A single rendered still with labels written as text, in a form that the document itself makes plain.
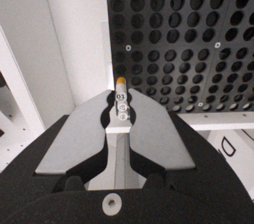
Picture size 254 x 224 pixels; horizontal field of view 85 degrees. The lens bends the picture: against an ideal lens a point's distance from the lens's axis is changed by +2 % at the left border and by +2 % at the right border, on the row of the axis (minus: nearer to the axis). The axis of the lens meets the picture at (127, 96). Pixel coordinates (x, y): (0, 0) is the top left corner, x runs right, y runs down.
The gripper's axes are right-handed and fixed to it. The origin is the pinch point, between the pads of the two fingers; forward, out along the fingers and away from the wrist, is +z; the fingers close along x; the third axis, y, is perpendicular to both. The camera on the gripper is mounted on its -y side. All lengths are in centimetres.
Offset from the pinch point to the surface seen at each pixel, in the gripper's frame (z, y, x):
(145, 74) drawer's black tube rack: 3.9, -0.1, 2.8
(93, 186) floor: 95, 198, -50
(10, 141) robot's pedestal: 17.9, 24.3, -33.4
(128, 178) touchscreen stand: 42, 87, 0
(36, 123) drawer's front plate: 1.1, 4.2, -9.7
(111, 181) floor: 95, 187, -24
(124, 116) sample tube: 2.7, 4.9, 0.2
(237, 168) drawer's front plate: 4.7, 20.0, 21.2
